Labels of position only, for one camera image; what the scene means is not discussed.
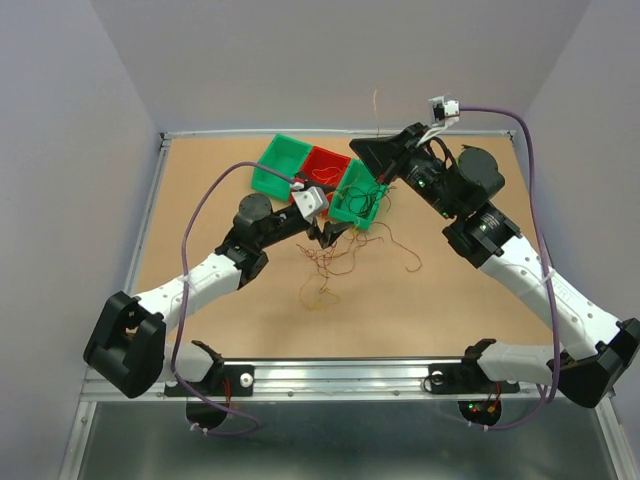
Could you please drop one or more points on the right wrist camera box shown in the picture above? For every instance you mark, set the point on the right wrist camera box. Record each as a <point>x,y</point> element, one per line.
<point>445,112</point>

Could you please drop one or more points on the aluminium front rail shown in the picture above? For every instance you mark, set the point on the aluminium front rail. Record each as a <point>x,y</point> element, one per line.
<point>353,380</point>

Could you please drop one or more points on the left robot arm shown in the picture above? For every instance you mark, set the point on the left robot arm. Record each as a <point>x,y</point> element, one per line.
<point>129,345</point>

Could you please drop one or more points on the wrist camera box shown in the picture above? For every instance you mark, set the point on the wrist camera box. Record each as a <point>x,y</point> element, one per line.
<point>311,202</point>
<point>445,112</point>

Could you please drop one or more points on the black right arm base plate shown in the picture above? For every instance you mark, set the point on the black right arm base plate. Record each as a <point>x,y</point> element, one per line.
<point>456,378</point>

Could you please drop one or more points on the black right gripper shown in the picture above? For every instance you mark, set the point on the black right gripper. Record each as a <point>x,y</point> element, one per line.
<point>380,153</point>

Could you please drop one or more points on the green far bin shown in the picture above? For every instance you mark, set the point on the green far bin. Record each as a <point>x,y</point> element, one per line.
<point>285,155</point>

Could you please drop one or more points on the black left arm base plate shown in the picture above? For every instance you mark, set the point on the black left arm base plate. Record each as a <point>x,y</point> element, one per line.
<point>235,379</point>

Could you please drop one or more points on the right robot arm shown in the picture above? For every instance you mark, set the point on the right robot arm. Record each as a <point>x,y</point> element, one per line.
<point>595,348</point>

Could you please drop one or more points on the red middle bin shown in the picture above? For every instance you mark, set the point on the red middle bin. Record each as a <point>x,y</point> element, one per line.
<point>323,168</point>

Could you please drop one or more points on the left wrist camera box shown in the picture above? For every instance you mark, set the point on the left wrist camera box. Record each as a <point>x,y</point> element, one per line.
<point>311,202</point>

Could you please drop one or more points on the green bin near cables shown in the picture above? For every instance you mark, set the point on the green bin near cables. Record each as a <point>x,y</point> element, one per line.
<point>357,198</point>

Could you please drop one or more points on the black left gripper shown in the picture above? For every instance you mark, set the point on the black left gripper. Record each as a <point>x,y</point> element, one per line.
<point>329,232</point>

